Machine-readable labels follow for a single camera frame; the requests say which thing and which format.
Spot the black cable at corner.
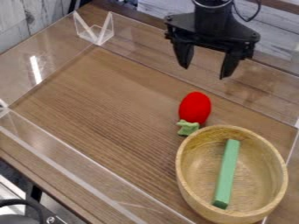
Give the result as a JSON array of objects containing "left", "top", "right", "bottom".
[{"left": 0, "top": 199, "right": 44, "bottom": 224}]

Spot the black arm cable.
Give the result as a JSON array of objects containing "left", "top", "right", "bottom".
[{"left": 232, "top": 0, "right": 263, "bottom": 23}]

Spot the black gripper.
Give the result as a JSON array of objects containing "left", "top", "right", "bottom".
[{"left": 164, "top": 0, "right": 260, "bottom": 79}]

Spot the black metal table frame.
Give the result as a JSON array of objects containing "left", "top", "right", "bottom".
[{"left": 0, "top": 159, "right": 85, "bottom": 224}]

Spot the long green block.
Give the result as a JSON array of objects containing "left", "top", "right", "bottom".
[{"left": 212, "top": 139, "right": 240, "bottom": 209}]

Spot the red plush strawberry toy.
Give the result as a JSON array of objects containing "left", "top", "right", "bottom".
[{"left": 176, "top": 92, "right": 211, "bottom": 136}]

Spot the brown wooden bowl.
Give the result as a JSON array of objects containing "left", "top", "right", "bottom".
[{"left": 175, "top": 125, "right": 288, "bottom": 224}]

